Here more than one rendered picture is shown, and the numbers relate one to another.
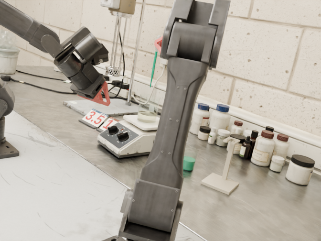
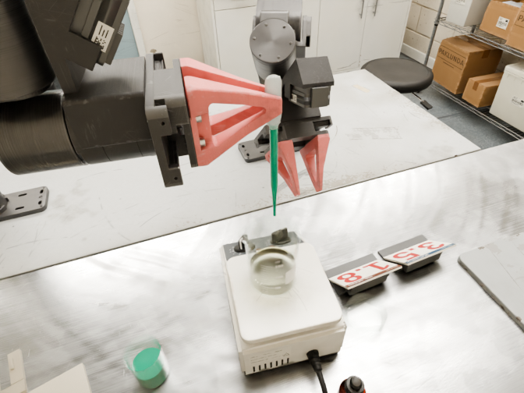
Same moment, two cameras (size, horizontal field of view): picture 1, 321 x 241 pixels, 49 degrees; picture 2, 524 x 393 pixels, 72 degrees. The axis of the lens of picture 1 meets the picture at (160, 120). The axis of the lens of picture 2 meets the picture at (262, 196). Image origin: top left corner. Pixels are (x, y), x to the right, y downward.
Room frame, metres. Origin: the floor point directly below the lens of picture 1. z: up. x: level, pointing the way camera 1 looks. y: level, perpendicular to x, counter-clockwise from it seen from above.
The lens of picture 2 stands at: (1.16, -0.19, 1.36)
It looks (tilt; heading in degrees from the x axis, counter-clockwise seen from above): 42 degrees down; 120
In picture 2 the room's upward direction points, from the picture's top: 2 degrees counter-clockwise
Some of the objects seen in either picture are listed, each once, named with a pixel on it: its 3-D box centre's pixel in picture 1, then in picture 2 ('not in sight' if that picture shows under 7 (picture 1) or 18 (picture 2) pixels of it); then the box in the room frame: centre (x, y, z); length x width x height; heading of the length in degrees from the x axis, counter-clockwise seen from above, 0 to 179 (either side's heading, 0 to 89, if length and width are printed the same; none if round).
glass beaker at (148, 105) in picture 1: (148, 109); (270, 258); (1.04, 0.04, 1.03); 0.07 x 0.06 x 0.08; 24
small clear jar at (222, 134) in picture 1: (222, 137); not in sight; (1.21, -0.23, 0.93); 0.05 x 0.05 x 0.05
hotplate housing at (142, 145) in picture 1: (139, 135); (275, 290); (1.04, 0.06, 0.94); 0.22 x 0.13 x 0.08; 131
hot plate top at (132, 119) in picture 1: (148, 121); (280, 287); (1.05, 0.04, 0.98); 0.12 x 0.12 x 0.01; 41
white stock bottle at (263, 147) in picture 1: (263, 147); not in sight; (1.09, -0.35, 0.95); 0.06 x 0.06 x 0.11
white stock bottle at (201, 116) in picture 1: (200, 118); not in sight; (1.31, -0.15, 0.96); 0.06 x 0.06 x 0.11
